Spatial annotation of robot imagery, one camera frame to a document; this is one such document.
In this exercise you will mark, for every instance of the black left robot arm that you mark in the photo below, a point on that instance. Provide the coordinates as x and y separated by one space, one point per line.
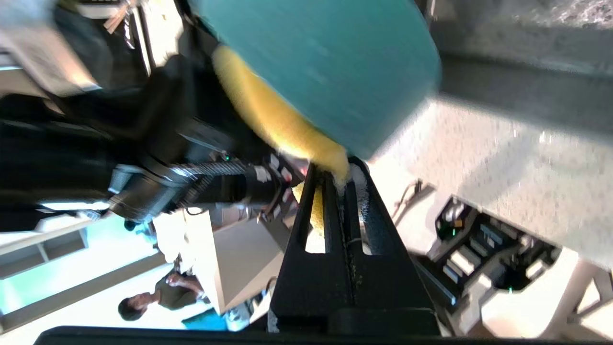
72 158

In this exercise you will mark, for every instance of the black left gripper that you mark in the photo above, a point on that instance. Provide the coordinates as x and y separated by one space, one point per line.
201 115

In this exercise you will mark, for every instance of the gray robot base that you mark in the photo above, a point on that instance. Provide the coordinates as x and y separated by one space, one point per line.
503 268

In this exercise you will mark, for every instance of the white wall shelf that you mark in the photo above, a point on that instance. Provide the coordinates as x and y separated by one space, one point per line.
43 251

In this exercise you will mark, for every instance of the white plastic bag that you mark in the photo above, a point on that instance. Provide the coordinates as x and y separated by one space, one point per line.
172 235

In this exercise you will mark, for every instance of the person in olive shirt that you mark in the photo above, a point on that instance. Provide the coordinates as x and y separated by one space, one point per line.
163 297

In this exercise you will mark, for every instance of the teal bowl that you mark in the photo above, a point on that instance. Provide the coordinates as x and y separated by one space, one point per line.
325 67

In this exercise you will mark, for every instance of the black perforated shoulder bracket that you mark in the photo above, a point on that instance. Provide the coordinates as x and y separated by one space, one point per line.
282 191

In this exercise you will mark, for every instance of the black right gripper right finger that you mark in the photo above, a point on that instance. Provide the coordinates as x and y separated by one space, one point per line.
392 297

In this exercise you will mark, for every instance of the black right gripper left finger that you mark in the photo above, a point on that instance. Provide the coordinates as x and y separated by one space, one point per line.
311 297

